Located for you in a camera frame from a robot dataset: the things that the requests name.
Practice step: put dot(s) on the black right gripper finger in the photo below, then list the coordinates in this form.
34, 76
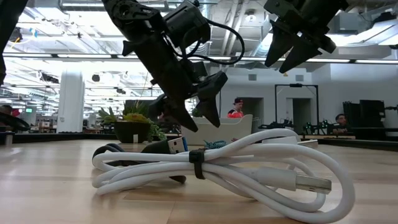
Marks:
300, 56
278, 43

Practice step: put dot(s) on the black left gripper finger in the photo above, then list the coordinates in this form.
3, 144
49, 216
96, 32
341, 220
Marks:
211, 110
180, 116

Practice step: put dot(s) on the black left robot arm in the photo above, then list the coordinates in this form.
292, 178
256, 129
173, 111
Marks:
130, 18

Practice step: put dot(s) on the black background robot arm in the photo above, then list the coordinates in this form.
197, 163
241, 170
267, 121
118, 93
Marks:
276, 125
317, 127

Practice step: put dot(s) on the person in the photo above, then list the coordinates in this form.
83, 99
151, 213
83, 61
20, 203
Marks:
236, 110
341, 123
5, 109

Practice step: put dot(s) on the white plastic bin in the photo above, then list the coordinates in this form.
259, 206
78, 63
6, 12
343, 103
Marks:
230, 130

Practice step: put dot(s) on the potted succulent plant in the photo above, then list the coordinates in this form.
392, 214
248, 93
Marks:
132, 130

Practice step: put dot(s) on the black equipment stack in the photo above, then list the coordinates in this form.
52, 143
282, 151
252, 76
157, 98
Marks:
367, 113

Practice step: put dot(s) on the white building pillar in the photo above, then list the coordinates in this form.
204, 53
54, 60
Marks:
71, 102

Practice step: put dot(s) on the black background rig frame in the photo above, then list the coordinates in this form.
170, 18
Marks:
296, 85

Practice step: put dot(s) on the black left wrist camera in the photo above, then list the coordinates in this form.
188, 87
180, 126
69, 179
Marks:
186, 21

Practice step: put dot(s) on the black aluminium table frame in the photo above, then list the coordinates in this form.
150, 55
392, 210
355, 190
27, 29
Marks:
62, 137

